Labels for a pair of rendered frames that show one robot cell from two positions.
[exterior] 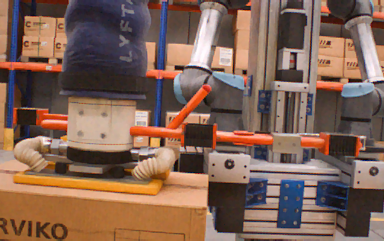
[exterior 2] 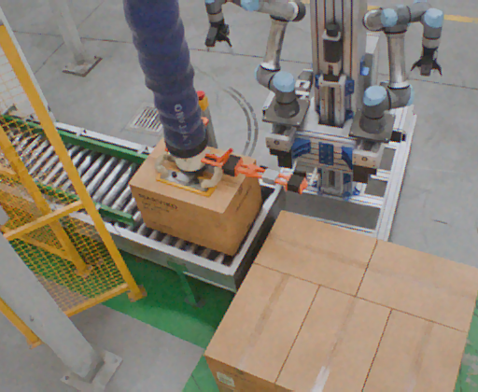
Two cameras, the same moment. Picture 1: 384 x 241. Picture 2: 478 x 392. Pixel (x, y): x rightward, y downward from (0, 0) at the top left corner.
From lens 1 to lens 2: 222 cm
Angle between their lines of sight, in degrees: 53
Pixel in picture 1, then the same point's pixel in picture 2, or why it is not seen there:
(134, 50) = (191, 138)
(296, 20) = (330, 45)
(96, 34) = (172, 136)
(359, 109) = (369, 112)
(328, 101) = not seen: outside the picture
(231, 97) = (283, 96)
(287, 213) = (324, 158)
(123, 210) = (193, 206)
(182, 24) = not seen: outside the picture
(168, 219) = (210, 213)
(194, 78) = (264, 76)
